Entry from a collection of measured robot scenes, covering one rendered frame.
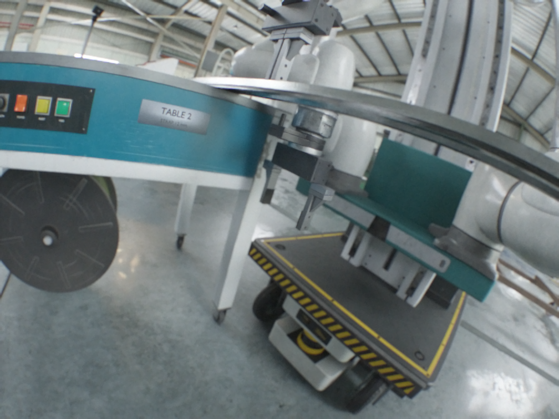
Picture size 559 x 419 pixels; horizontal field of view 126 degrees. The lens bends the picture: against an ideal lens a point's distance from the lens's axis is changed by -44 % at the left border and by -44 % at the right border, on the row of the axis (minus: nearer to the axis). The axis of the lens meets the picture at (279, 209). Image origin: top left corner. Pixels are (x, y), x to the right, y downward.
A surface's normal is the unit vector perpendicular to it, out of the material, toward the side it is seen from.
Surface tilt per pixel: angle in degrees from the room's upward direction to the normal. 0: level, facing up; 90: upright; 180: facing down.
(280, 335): 90
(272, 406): 0
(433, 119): 75
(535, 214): 86
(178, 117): 90
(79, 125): 90
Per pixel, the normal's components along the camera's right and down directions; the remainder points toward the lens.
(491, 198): -0.96, -0.26
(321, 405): 0.31, -0.90
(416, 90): -0.72, -0.02
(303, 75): -0.51, 0.21
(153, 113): 0.56, 0.42
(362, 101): -0.60, -0.25
